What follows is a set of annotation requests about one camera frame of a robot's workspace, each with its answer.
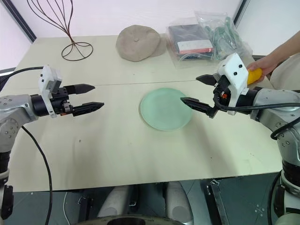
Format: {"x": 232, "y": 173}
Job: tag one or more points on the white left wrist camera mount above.
{"x": 44, "y": 77}

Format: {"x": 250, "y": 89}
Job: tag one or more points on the clear bag with black box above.
{"x": 187, "y": 42}

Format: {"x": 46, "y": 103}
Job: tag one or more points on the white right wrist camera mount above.
{"x": 235, "y": 70}

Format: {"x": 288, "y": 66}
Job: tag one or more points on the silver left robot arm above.
{"x": 14, "y": 110}

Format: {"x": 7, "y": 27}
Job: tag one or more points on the yellow fruit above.
{"x": 254, "y": 76}

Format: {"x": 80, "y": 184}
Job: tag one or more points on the white rounded seat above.
{"x": 286, "y": 75}

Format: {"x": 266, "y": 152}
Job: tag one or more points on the dark rounded robot body rim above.
{"x": 131, "y": 220}

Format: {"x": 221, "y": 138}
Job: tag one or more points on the person's bare forearm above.
{"x": 288, "y": 47}

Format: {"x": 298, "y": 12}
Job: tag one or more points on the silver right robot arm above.
{"x": 276, "y": 103}

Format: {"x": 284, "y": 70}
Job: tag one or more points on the person's bare hand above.
{"x": 264, "y": 64}

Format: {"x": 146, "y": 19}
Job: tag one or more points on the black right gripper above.
{"x": 222, "y": 93}

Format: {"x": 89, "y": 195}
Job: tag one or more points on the dark window frame post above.
{"x": 241, "y": 11}
{"x": 21, "y": 21}

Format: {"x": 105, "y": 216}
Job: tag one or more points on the clear bag with green items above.
{"x": 222, "y": 30}

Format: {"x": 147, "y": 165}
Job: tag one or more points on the white grey robot leg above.
{"x": 112, "y": 201}
{"x": 179, "y": 201}

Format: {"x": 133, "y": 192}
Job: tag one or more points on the metal table leg bracket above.
{"x": 218, "y": 201}

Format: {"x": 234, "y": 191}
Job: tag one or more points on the beige beret hat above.
{"x": 138, "y": 43}

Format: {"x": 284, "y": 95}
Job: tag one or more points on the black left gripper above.
{"x": 61, "y": 103}

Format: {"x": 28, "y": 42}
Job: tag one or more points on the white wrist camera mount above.
{"x": 235, "y": 70}
{"x": 44, "y": 77}

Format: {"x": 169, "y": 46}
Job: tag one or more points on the pale green round plate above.
{"x": 164, "y": 110}

